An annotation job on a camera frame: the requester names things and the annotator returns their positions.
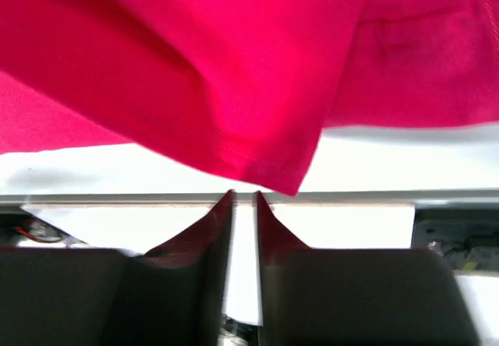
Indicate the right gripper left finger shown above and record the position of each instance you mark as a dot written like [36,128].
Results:
[171,295]

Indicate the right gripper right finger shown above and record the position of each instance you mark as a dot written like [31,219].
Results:
[354,296]

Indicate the magenta t shirt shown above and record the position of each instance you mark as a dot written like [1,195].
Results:
[241,88]

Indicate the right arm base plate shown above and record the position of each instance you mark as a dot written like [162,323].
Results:
[467,238]

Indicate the aluminium table frame rail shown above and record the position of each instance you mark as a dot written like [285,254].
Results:
[424,198]

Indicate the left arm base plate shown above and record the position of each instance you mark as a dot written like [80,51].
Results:
[17,227]

